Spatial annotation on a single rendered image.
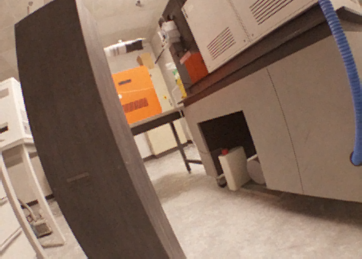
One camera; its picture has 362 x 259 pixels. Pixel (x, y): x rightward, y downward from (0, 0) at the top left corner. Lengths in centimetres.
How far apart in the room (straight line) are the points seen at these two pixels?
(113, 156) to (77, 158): 10
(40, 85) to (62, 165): 23
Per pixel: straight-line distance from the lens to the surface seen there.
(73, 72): 56
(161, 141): 438
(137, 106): 158
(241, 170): 148
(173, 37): 144
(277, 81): 78
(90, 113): 52
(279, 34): 86
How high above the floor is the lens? 60
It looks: 1 degrees down
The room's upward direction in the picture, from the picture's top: 21 degrees counter-clockwise
